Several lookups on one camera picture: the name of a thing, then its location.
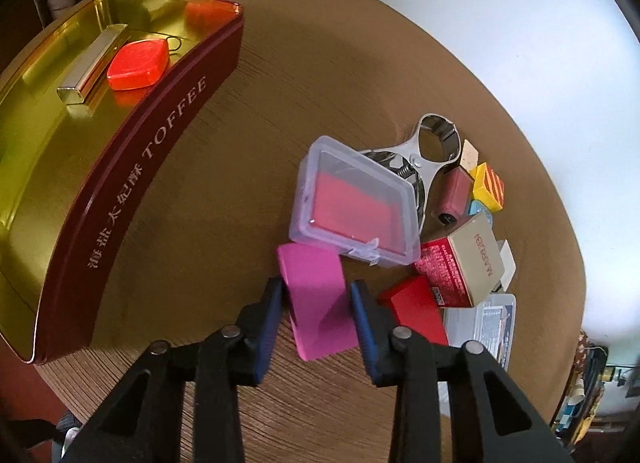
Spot clear plastic card case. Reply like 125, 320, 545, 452
439, 292, 518, 419

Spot red rectangular block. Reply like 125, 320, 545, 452
376, 275, 449, 346

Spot white small box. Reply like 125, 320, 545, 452
494, 240, 516, 293

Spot red beige cosmetic box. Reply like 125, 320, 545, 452
414, 221, 504, 308

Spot pink rectangular block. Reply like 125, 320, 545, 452
277, 243, 358, 361

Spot teal cartoon mint tin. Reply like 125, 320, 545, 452
468, 200, 494, 229

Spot pink lip gloss tube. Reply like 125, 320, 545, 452
432, 139, 480, 224

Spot yellow red striped cube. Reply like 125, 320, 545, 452
472, 163, 506, 212

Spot clear plastic case pink insert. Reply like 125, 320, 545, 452
288, 136, 420, 267

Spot silver metal clamp tool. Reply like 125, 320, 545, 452
362, 113, 462, 229

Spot red gold toffee tin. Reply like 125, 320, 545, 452
1, 0, 244, 365

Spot gold metal bar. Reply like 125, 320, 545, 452
56, 23, 128, 105

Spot red rounded plastic case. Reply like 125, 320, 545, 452
106, 38, 169, 91

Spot brown table cloth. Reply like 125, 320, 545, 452
39, 0, 586, 420

